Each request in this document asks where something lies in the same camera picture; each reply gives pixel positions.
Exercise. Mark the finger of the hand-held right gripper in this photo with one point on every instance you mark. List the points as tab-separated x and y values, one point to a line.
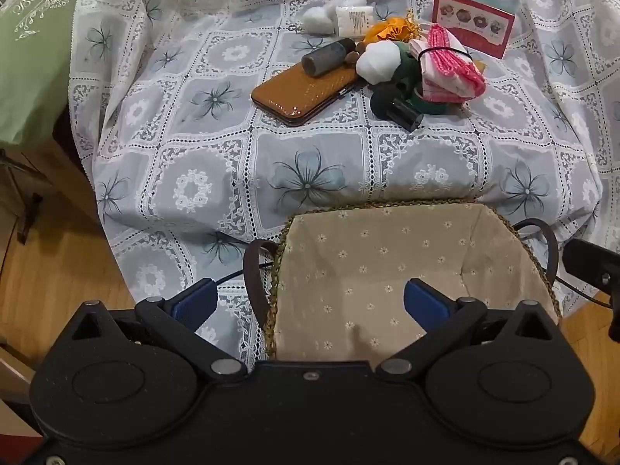
593	264

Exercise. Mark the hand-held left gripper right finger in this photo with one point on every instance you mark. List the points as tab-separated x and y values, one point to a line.
426	300

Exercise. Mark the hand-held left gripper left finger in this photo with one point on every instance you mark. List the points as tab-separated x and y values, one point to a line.
196	302

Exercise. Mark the woven basket with fabric liner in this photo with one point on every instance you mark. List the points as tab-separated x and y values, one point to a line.
368	261

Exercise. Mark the green white plush doll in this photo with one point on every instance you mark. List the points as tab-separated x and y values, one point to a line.
407	70

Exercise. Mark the pink and white towel bundle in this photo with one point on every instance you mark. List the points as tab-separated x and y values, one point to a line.
445	63

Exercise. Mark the white soft ball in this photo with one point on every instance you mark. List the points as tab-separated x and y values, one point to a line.
380	60

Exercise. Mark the white lace floral tablecloth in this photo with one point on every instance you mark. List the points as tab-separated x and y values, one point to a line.
310	155

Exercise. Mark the green tape roll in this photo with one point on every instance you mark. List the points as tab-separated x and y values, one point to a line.
432	107

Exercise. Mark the black makeup brush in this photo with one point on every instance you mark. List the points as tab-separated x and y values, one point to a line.
392	106

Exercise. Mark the brown leather case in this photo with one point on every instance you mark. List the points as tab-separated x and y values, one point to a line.
300	94

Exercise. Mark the small brown ball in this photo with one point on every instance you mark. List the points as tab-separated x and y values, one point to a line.
355	54

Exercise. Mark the dark grey bottle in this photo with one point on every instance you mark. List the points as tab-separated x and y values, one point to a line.
324	57

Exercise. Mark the red and teal box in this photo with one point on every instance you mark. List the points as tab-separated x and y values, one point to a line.
472	22

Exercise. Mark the orange fabric flower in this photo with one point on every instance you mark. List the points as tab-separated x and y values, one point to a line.
387	29

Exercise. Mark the white tube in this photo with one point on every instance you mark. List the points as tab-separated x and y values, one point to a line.
353	20

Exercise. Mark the green printed pillow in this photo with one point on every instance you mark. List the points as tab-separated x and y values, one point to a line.
34	58

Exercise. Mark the white cotton ball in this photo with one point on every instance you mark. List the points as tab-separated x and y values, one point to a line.
315	20

